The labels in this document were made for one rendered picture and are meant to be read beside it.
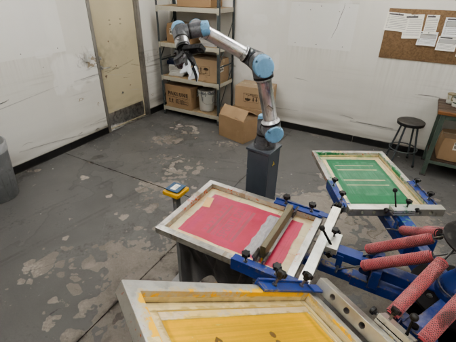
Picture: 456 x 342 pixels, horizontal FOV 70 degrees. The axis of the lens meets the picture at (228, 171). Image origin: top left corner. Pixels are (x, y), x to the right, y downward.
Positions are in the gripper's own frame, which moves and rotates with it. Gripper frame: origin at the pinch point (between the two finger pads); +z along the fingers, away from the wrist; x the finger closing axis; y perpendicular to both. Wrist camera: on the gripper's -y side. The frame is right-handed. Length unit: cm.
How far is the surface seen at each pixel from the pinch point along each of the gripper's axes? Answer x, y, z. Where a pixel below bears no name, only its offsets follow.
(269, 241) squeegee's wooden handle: -42, 5, 78
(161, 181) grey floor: -187, 182, -62
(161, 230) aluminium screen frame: -26, 57, 55
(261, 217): -68, 15, 58
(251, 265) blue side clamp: -33, 13, 87
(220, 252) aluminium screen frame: -33, 28, 76
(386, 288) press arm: -70, -35, 112
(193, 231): -39, 46, 59
